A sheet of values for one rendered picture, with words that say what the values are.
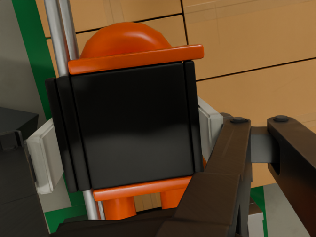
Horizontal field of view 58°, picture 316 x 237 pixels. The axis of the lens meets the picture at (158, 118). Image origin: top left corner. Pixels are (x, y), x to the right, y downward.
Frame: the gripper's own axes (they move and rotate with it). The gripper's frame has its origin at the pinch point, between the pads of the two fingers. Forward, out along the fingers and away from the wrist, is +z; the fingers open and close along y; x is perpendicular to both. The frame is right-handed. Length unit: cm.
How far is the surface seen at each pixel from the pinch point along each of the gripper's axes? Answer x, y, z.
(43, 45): 11, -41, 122
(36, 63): 3, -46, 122
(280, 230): -108, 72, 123
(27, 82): -6, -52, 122
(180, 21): 11, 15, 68
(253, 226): -57, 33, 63
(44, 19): 15, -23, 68
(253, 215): -51, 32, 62
